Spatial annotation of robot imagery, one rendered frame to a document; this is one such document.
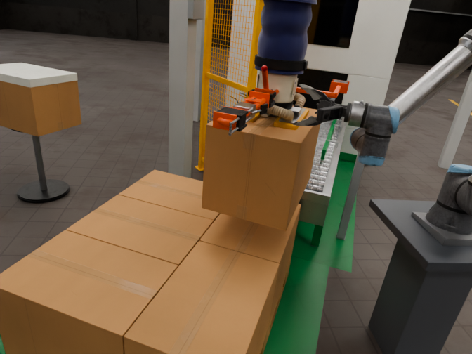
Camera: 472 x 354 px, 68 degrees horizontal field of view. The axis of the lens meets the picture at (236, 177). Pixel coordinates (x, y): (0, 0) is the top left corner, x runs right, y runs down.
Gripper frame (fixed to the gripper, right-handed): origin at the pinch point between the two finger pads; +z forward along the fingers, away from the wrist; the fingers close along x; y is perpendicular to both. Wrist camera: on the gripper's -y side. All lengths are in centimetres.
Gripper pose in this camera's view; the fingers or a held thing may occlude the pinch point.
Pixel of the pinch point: (294, 105)
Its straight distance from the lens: 136.8
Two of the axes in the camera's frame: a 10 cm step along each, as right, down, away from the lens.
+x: 0.9, -9.0, -4.2
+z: -9.4, -2.2, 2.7
